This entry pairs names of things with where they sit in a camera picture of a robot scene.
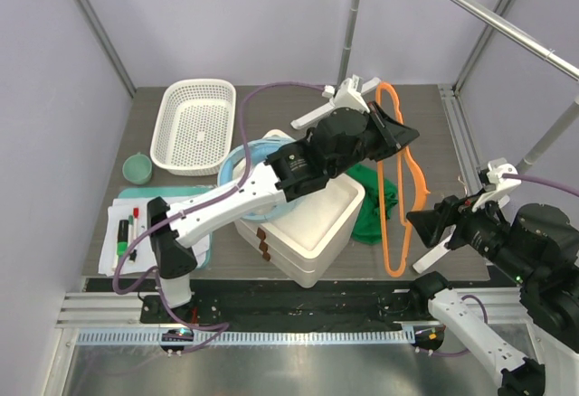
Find green t shirt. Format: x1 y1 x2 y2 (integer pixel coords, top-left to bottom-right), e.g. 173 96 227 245
346 165 382 245

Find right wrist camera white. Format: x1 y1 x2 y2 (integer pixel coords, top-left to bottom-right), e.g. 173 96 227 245
471 158 521 212

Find light blue headphones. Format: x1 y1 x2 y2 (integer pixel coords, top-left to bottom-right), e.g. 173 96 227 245
217 136 300 223

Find red capped marker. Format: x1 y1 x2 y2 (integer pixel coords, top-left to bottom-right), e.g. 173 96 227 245
130 207 139 242

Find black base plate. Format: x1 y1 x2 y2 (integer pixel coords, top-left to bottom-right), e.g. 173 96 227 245
85 278 462 330

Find teal bordered mat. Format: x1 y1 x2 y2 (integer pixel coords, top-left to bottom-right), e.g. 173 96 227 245
117 185 214 203

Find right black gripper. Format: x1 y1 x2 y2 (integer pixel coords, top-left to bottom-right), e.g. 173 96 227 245
406 184 537 283

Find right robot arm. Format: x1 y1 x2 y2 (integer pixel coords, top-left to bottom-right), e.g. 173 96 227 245
407 196 578 395

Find white slotted cable duct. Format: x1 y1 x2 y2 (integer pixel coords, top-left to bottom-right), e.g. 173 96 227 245
76 328 415 346

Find green plastic cup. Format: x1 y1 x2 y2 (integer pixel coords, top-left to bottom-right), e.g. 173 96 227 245
121 153 153 185

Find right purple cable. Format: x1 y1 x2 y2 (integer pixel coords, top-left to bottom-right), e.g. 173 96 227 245
501 172 579 198

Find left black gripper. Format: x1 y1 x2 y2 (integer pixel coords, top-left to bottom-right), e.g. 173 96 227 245
327 101 417 180

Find purple cable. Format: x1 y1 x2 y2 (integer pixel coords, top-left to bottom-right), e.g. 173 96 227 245
501 172 579 198
111 80 329 354

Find white stacked storage box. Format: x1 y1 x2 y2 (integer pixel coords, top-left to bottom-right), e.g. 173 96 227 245
228 128 365 289

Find orange clothes hanger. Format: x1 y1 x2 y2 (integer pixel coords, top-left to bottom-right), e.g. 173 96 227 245
374 80 431 278

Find white perforated plastic basket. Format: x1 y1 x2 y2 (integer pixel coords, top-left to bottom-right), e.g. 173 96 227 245
149 79 236 176

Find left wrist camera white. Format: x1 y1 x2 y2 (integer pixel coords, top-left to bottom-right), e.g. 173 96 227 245
322 75 369 114

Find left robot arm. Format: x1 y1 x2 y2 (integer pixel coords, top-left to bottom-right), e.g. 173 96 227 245
147 102 419 323

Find green highlighter marker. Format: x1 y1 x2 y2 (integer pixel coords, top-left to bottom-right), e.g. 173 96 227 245
116 219 129 258

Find black capped marker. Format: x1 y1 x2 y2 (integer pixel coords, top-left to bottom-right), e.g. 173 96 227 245
128 223 142 263

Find green capped marker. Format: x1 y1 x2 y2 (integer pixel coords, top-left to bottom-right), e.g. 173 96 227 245
127 215 135 248

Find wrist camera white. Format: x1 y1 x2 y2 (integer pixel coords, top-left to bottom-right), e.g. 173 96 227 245
471 158 521 212
322 75 369 114

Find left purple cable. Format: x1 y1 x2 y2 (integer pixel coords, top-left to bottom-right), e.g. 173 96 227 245
111 80 329 354

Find metal clothes rack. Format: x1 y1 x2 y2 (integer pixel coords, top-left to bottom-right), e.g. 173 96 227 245
289 0 579 275

